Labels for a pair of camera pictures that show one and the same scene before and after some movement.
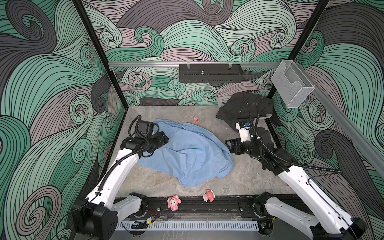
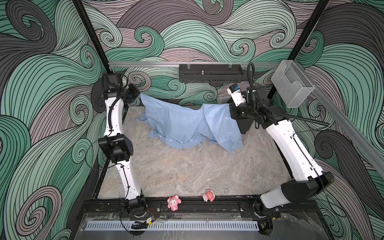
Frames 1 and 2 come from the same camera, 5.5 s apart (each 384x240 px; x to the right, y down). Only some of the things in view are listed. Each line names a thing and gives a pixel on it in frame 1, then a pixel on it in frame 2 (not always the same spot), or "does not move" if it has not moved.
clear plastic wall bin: x=292 y=83 does not move
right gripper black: x=235 y=142 to x=237 y=113
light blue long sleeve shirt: x=190 y=156 to x=175 y=125
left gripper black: x=161 y=139 to x=135 y=93
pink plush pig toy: x=173 y=202 does not move
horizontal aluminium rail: x=119 y=64 does not move
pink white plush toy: x=209 y=195 does not move
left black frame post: x=101 y=53 does not move
